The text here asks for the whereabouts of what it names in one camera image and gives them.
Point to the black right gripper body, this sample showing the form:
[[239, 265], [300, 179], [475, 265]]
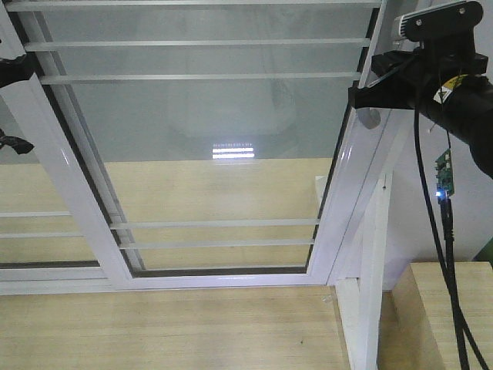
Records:
[[442, 66]]

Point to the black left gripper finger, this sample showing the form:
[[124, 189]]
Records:
[[16, 70], [19, 145]]

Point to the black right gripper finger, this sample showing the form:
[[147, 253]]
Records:
[[394, 90], [393, 61]]

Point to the silver door handle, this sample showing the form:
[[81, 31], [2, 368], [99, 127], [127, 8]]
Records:
[[370, 118]]

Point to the white framed sliding glass door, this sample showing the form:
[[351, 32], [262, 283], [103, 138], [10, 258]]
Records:
[[227, 81]]

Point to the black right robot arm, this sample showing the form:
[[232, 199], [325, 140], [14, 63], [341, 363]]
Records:
[[468, 116]]

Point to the white fixed glass door panel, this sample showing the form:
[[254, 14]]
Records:
[[54, 236]]

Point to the green circuit board right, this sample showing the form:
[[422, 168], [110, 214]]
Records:
[[444, 175]]

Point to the green sandbag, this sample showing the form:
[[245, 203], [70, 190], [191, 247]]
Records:
[[486, 253]]

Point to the light wooden base board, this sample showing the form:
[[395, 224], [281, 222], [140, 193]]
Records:
[[210, 269]]

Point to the light wooden box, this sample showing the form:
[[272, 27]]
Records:
[[417, 330]]

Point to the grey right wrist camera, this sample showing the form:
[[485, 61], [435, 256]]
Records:
[[438, 21]]

